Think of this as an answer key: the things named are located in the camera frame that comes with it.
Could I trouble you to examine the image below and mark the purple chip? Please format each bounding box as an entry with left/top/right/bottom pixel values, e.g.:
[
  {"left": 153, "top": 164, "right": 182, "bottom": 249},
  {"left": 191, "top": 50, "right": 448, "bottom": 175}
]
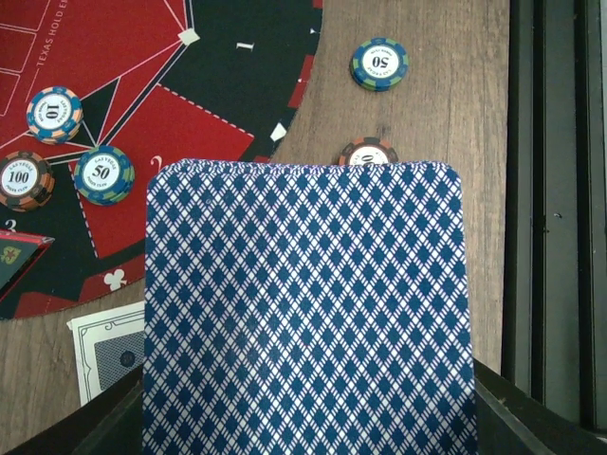
[{"left": 26, "top": 85, "right": 83, "bottom": 145}]

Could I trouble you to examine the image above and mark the teal poker chip stack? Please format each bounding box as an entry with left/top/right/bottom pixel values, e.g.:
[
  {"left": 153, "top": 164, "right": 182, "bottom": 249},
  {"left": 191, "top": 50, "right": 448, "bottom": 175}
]
[{"left": 350, "top": 37, "right": 409, "bottom": 92}]

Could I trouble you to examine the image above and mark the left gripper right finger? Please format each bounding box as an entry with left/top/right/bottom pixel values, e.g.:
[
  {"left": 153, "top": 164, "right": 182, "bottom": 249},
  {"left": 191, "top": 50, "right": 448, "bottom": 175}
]
[{"left": 474, "top": 360, "right": 606, "bottom": 454}]

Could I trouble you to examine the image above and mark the round red black poker mat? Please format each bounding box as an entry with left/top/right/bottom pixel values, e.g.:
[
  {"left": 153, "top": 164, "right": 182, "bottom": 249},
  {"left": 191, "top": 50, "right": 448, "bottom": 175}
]
[{"left": 1, "top": 1, "right": 323, "bottom": 319}]

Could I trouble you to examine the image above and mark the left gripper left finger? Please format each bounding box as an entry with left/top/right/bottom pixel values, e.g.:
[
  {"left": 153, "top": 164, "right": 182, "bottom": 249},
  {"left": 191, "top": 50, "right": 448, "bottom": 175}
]
[{"left": 10, "top": 367, "right": 143, "bottom": 454}]

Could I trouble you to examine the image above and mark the white card deck box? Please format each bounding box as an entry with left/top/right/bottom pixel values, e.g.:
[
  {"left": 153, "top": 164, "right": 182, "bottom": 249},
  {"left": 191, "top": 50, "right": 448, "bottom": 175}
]
[{"left": 67, "top": 301, "right": 144, "bottom": 405}]

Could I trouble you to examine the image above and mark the red poker chip stack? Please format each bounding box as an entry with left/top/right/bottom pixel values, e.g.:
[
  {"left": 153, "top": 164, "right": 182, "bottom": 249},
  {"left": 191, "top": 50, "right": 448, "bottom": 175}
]
[{"left": 338, "top": 136, "right": 398, "bottom": 166}]

